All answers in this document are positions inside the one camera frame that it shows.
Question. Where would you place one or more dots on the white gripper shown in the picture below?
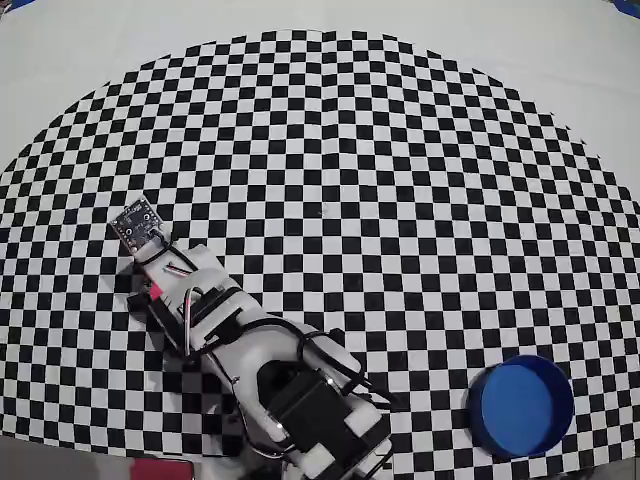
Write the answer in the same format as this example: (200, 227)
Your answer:
(159, 306)

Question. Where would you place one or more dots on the pink ball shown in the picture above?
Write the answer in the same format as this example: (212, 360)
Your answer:
(156, 292)

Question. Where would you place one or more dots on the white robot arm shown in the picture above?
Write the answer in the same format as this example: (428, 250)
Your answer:
(250, 360)

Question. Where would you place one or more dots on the blue round box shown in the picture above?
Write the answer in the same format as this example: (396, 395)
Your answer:
(520, 405)

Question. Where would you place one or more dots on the red flat object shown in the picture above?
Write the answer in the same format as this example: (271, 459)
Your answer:
(160, 470)

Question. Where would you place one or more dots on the black and white checkerboard mat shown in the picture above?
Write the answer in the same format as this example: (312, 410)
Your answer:
(350, 150)

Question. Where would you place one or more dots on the black wrist camera circuit board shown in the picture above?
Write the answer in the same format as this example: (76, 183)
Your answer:
(137, 222)

